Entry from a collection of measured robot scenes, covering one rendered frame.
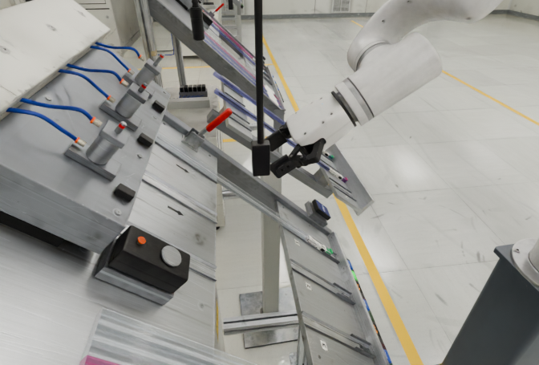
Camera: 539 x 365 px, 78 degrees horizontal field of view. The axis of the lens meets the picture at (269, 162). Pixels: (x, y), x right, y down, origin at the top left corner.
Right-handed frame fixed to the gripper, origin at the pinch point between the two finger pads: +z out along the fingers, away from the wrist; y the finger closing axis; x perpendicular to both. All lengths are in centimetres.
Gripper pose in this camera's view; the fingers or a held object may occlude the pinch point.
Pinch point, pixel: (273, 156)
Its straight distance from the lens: 62.2
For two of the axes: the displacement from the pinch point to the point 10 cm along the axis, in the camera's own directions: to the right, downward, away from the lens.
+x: 5.7, 6.5, 5.0
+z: -8.1, 5.4, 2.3
